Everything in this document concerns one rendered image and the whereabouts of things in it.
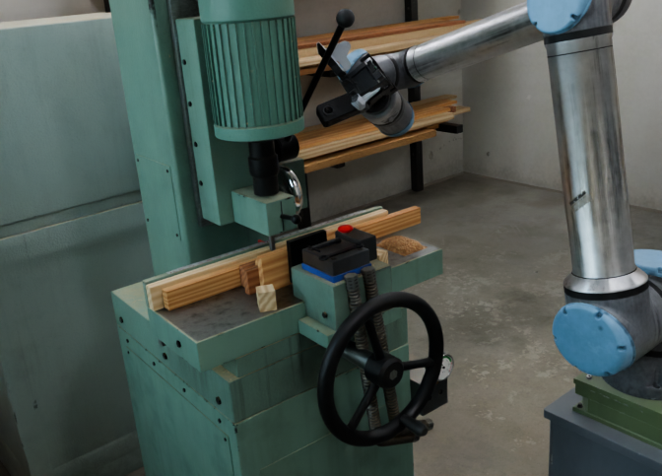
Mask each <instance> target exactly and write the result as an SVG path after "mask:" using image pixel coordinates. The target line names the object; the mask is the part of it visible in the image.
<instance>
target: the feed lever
mask: <svg viewBox="0 0 662 476"><path fill-rule="evenodd" d="M336 21H337V24H338V27H337V29H336V31H335V32H334V34H333V36H332V38H331V41H330V43H329V45H328V47H327V49H326V51H325V53H324V55H323V57H322V59H321V62H320V64H319V66H318V68H317V70H316V72H315V74H314V76H313V78H312V81H311V83H310V85H309V87H308V89H307V91H306V93H305V95H304V97H303V99H302V107H303V112H304V111H305V109H306V107H307V105H308V103H309V101H310V99H311V97H312V94H313V92H314V90H315V88H316V86H317V84H318V82H319V80H320V78H321V76H322V74H323V72H324V70H325V68H326V66H327V64H328V62H329V60H330V57H331V55H332V53H333V51H334V49H335V47H336V45H337V43H338V41H339V39H340V37H341V35H342V33H343V31H344V29H345V28H349V27H350V26H351V25H352V24H353V23H354V21H355V15H354V13H353V12H352V11H351V10H350V9H342V10H340V11H339V12H338V14H337V16H336ZM274 143H275V153H276V154H277V155H278V160H279V162H283V161H287V160H291V159H294V158H296V157H297V156H298V153H299V143H298V139H297V137H296V136H295V135H291V136H288V137H285V138H281V139H276V140H274Z"/></svg>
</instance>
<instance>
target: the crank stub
mask: <svg viewBox="0 0 662 476"><path fill-rule="evenodd" d="M400 422H401V423H402V424H403V425H404V426H405V427H406V428H407V429H409V430H410V431H411V432H412V433H413V434H415V435H417V436H419V437H423V436H425V435H426V434H427V433H428V428H427V425H425V424H424V423H422V422H421V421H419V420H417V419H414V418H412V417H409V416H407V415H402V416H401V418H400Z"/></svg>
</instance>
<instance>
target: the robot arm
mask: <svg viewBox="0 0 662 476"><path fill-rule="evenodd" d="M631 1H632V0H527V1H526V2H523V3H521V4H519V5H516V6H514V7H511V8H509V9H506V10H504V11H501V12H499V13H496V14H494V15H491V16H489V17H486V18H484V19H482V20H480V21H477V22H475V23H472V24H470V25H467V26H465V27H462V28H460V29H458V30H455V31H453V32H450V33H448V34H444V35H441V36H439V37H436V38H434V39H431V40H429V41H426V42H424V43H421V44H419V45H414V46H411V47H409V48H406V49H404V50H401V51H399V52H394V53H388V54H382V55H375V56H370V54H369V53H367V51H365V50H363V49H356V50H354V51H352V52H351V53H349V51H350V49H351V45H350V43H349V42H348V41H342V42H340V43H338V44H337V45H336V47H335V49H334V51H333V53H332V55H331V57H330V60H329V62H328V65H329V67H330V68H331V69H332V71H333V72H334V73H335V74H336V75H337V76H338V78H339V81H340V83H341V85H342V86H343V88H344V89H345V91H346V92H347V93H346V94H344V95H341V96H340V97H338V98H335V99H333V100H330V101H328V102H324V103H322V104H319V105H318V106H317V108H316V115H317V116H318V118H319V120H320V122H321V123H322V125H323V126H324V127H329V126H331V125H334V124H336V123H338V122H341V121H343V120H345V119H348V118H350V117H353V116H355V115H357V114H361V115H363V116H364V117H365V118H366V119H367V120H368V121H370V122H371V123H372V124H373V125H374V126H375V127H377V128H378V129H379V131H380V132H381V133H382V134H384V135H387V136H390V137H398V136H401V135H403V134H405V133H406V132H408V131H409V130H410V128H411V127H412V125H413V123H414V119H415V114H414V111H413V108H412V106H411V104H410V103H409V102H407V101H406V100H405V99H404V98H403V97H402V95H401V94H400V93H399V92H398V90H402V89H411V88H416V87H418V86H419V85H421V84H423V83H424V82H426V81H428V80H430V79H433V78H435V77H438V76H441V75H444V74H447V73H450V72H453V71H456V70H459V69H461V68H464V67H467V66H470V65H473V64H476V63H479V62H482V61H485V60H488V59H490V58H493V57H496V56H499V55H502V54H505V53H507V52H510V51H513V50H515V49H518V48H521V47H524V46H527V45H530V44H533V43H536V42H539V41H541V40H543V41H544V45H545V48H546V49H547V57H548V66H549V74H550V83H551V91H552V99H553V108H554V116H555V124H556V132H557V141H558V149H559V157H560V166H561V174H562V183H563V199H564V207H565V214H566V223H567V231H568V240H569V248H570V257H571V265H572V271H571V272H570V273H569V274H568V275H567V277H566V278H565V279H564V280H563V289H564V297H565V306H563V307H562V308H561V309H560V310H559V312H558V313H557V315H556V316H555V319H554V322H553V335H554V337H555V339H554V340H555V343H556V345H557V348H558V349H559V351H560V352H561V354H562V355H563V357H564V358H565V359H566V360H567V361H568V362H569V363H570V364H571V365H573V366H574V367H577V368H578V369H579V370H580V371H582V372H584V373H586V374H591V375H595V376H601V377H602V378H603V379H604V380H605V381H606V382H607V383H608V384H609V385H611V386H612V387H614V388H615V389H616V390H618V391H620V392H622V393H625V394H628V395H631V396H634V397H638V398H643V399H650V400H662V250H653V249H633V242H632V232H631V222H630V212H629V195H628V185H627V175H626V165H625V155H624V145H623V136H622V126H621V117H620V107H619V97H618V88H617V78H616V68H615V58H614V48H613V39H612V37H613V34H614V32H613V23H614V22H615V21H617V20H618V19H619V18H621V17H622V16H623V15H624V14H625V13H626V11H627V10H628V8H629V6H630V3H631ZM348 53H349V54H348ZM337 61H338V62H339V63H340V65H339V63H338V62H337Z"/></svg>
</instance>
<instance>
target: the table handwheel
mask: <svg viewBox="0 0 662 476"><path fill-rule="evenodd" d="M393 307H405V308H408V309H411V310H412V311H414V312H415V313H416V314H417V315H418V316H419V317H420V318H421V319H422V321H423V322H424V324H425V326H426V329H427V332H428V337H429V357H428V358H424V359H419V360H414V361H407V362H402V361H401V360H400V359H399V358H397V357H395V356H393V355H391V354H389V353H387V352H385V351H383V350H382V347H381V344H380V341H379V339H378V336H377V332H376V329H375V326H374V322H373V319H372V317H373V316H375V315H376V314H378V313H380V312H382V311H384V310H386V309H389V308H393ZM363 325H364V326H365V329H366V331H367V334H368V337H369V340H370V344H371V347H372V351H373V352H371V351H370V350H369V349H358V348H357V347H356V344H355V343H356V342H354V341H352V340H351V339H352V337H353V336H354V335H355V333H356V332H357V331H358V330H359V329H360V328H361V327H362V326H363ZM350 340H351V341H350ZM443 351H444V343H443V333H442V329H441V325H440V322H439V319H438V317H437V315H436V313H435V311H434V310H433V308H432V307H431V306H430V305H429V304H428V303H427V302H426V301H425V300H424V299H422V298H420V297H419V296H416V295H414V294H411V293H408V292H389V293H384V294H381V295H378V296H376V297H374V298H372V299H370V300H368V301H366V302H365V303H363V304H362V305H360V306H359V307H357V308H356V309H355V310H354V311H353V312H352V313H351V314H350V315H349V316H348V317H347V318H346V319H345V320H344V321H343V323H342V324H341V325H340V327H339V328H338V329H337V331H336V332H335V334H334V335H333V337H332V339H331V341H330V343H329V345H328V347H327V349H326V351H325V354H324V356H323V359H322V362H321V366H320V370H319V374H318V381H317V401H318V407H319V411H320V415H321V417H322V420H323V422H324V424H325V426H326V427H327V429H328V430H329V431H330V433H331V434H332V435H333V436H334V437H336V438H337V439H338V440H340V441H341V442H344V443H346V444H349V445H353V446H373V445H377V444H380V443H383V442H387V441H389V440H391V439H392V438H394V437H396V436H397V435H399V434H400V433H401V432H403V431H404V430H405V429H406V427H405V426H404V425H403V424H402V423H401V422H400V418H401V416H402V415H407V416H409V417H412V418H414V419H416V418H417V417H418V416H419V414H420V413H421V412H422V410H423V409H424V408H425V406H426V405H427V403H428V401H429V400H430V397H431V395H432V393H433V391H434V388H435V386H436V383H437V381H438V378H439V374H440V371H441V366H442V361H443ZM341 357H343V358H344V359H346V360H348V361H350V362H351V363H353V364H355V365H356V366H358V367H360V368H362V369H363V370H364V375H365V377H366V378H367V379H368V380H369V381H371V383H370V385H369V387H368V389H367V391H366V393H365V394H364V397H363V399H362V401H361V403H360V405H359V406H358V408H357V410H356V411H355V413H354V415H353V417H352V418H351V420H350V422H349V423H348V425H346V424H345V423H344V422H343V421H342V420H341V418H340V417H339V415H338V412H337V410H336V407H335V402H334V381H335V375H336V371H337V368H338V365H339V362H340V359H341ZM419 368H426V371H425V374H424V376H423V379H422V381H421V384H420V386H419V388H418V390H417V391H416V393H415V395H414V396H413V398H412V399H411V401H410V402H409V403H408V405H407V406H406V407H405V408H404V409H403V410H402V411H401V412H400V413H399V414H398V415H397V416H396V417H395V418H394V419H392V420H391V421H390V422H388V423H387V424H385V425H383V426H381V427H379V428H376V429H373V430H368V431H358V430H356V428H357V426H358V424H359V423H360V421H361V419H362V417H363V415H364V413H365V411H366V409H367V407H368V406H369V404H370V402H371V401H372V399H373V397H374V396H375V394H376V392H377V391H378V389H379V387H381V388H383V389H391V388H393V387H394V386H396V385H397V384H398V383H399V382H400V380H401V378H402V376H403V372H404V371H408V370H413V369H419Z"/></svg>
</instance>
